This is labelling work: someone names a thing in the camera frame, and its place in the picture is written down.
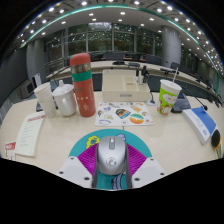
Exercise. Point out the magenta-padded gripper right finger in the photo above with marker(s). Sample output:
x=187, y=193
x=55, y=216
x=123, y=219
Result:
x=136, y=159

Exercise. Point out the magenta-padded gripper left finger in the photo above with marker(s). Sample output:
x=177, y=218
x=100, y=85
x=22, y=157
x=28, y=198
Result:
x=87, y=159

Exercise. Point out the silver computer mouse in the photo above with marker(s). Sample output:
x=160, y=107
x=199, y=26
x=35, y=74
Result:
x=111, y=156

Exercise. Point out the round teal printed mouse pad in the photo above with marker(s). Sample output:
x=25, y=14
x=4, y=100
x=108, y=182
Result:
x=135, y=139

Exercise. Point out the white sticker sheet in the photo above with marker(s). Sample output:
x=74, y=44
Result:
x=123, y=115

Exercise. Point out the white printed paper sheet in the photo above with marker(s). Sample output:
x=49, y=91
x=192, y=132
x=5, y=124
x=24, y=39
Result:
x=30, y=133

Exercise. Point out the white lidded mug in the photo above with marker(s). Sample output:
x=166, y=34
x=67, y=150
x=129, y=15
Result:
x=66, y=100

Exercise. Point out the green printed paper cup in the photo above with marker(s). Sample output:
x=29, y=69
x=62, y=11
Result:
x=167, y=98

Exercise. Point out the red bottle with green band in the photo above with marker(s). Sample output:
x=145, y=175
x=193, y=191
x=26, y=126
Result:
x=83, y=90

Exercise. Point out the blue and white book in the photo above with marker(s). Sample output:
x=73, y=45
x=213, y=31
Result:
x=201, y=125

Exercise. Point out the red and white leaflet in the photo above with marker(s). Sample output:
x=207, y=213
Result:
x=10, y=150

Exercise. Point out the microphone with black foam head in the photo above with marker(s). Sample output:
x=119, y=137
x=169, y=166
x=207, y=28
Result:
x=216, y=141

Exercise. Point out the white box appliance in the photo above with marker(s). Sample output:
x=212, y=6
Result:
x=28, y=88

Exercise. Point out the long curved conference desk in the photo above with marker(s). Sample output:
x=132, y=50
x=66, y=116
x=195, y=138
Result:
x=100, y=66

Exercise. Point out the black office chairs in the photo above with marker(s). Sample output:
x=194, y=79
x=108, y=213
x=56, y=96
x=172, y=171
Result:
x=113, y=56

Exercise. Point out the ceiling lights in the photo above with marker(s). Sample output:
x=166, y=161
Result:
x=122, y=13

